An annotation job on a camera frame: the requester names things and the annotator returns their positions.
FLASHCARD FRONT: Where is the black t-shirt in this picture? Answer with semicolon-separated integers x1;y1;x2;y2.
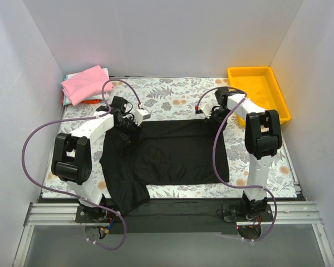
100;120;229;215

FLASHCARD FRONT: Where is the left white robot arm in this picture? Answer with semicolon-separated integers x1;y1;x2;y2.
51;96;150;223

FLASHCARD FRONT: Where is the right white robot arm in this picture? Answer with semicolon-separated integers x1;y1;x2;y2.
207;86;282;221

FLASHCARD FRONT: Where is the orange folded t-shirt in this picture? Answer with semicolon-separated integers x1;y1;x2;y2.
81;99;101;105

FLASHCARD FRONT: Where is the floral patterned table mat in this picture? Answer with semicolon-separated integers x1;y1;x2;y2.
42;78;296;199

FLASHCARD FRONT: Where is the yellow plastic tray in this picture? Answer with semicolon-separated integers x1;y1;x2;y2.
227;66;292;124

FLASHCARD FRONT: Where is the pink folded t-shirt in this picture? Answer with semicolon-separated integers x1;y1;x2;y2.
61;65;109;106

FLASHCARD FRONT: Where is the teal folded t-shirt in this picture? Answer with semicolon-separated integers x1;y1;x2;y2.
62;75;70;106

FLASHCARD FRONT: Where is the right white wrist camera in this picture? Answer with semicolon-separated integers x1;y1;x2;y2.
195;103;212;117

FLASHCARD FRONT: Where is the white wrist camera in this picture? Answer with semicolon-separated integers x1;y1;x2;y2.
134;108;151;126
195;103;212;117

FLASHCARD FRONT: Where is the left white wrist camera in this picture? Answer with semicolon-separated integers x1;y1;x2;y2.
134;108;151;126

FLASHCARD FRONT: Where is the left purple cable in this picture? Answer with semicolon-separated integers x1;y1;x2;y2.
21;80;145;250

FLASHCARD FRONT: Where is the purple cable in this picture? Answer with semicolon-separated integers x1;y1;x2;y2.
21;80;145;250
196;86;279;243

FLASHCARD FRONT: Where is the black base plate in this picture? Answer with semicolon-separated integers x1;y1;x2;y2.
75;199;274;236

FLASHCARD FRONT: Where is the aluminium frame rail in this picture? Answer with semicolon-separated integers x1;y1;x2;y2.
24;199;322;226

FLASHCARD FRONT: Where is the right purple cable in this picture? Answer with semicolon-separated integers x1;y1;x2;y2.
196;86;279;243

